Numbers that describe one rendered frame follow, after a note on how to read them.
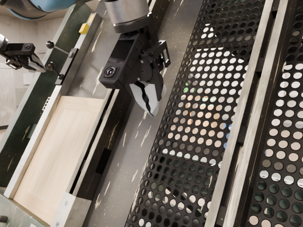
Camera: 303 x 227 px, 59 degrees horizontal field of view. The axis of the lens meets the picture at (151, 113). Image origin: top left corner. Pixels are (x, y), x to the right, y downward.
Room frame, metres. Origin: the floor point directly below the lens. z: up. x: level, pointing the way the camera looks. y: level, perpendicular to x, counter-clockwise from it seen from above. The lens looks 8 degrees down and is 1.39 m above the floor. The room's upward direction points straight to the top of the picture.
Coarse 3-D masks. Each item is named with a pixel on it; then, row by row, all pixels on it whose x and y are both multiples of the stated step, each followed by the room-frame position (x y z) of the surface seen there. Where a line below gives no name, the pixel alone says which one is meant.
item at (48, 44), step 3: (48, 42) 1.27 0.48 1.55; (51, 42) 1.27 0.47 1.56; (48, 45) 1.27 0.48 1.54; (51, 45) 1.27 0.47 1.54; (54, 45) 1.29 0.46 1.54; (48, 48) 1.28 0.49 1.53; (51, 48) 1.28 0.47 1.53; (57, 48) 1.29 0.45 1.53; (63, 51) 1.30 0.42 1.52; (69, 54) 1.30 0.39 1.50; (72, 54) 1.30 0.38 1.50; (69, 57) 1.31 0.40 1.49
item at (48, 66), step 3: (48, 63) 1.16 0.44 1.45; (51, 63) 1.16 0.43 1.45; (48, 66) 1.15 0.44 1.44; (51, 66) 1.16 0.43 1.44; (54, 66) 1.17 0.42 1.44; (48, 69) 1.16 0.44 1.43; (51, 69) 1.16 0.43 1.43; (54, 69) 1.19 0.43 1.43; (57, 72) 1.22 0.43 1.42; (60, 75) 1.25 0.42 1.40; (60, 78) 1.25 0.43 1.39
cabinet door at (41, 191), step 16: (64, 96) 1.22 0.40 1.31; (64, 112) 1.16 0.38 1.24; (80, 112) 1.09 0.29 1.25; (96, 112) 1.02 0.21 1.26; (48, 128) 1.16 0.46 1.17; (64, 128) 1.09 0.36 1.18; (80, 128) 1.03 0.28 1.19; (48, 144) 1.11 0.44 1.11; (64, 144) 1.04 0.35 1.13; (80, 144) 0.98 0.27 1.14; (32, 160) 1.11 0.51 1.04; (48, 160) 1.05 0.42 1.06; (64, 160) 0.99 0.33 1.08; (32, 176) 1.05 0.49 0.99; (48, 176) 1.00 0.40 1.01; (64, 176) 0.94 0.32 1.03; (16, 192) 1.06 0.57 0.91; (32, 192) 1.00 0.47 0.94; (48, 192) 0.95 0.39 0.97; (32, 208) 0.95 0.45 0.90; (48, 208) 0.90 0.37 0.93
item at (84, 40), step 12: (96, 24) 1.40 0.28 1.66; (84, 36) 1.35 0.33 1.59; (84, 48) 1.34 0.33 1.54; (72, 72) 1.28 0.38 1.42; (60, 96) 1.23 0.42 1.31; (48, 108) 1.21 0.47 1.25; (48, 120) 1.18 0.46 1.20; (36, 132) 1.16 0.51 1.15; (36, 144) 1.13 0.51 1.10; (24, 156) 1.12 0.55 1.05; (24, 168) 1.09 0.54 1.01; (12, 180) 1.08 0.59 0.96; (12, 192) 1.05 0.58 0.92
